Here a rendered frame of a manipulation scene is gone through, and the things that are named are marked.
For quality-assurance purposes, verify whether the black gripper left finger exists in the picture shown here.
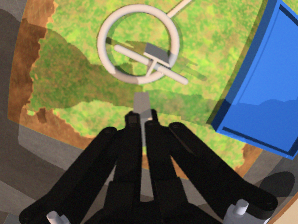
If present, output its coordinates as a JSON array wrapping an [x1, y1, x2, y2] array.
[[19, 92, 144, 224]]

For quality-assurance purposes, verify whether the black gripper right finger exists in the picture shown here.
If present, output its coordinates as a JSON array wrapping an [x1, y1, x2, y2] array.
[[141, 92, 278, 224]]

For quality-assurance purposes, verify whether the white ring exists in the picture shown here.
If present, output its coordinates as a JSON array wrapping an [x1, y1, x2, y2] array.
[[97, 4, 180, 84]]

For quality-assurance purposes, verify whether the blue tray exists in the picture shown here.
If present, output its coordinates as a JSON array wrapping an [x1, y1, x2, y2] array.
[[211, 0, 298, 160]]

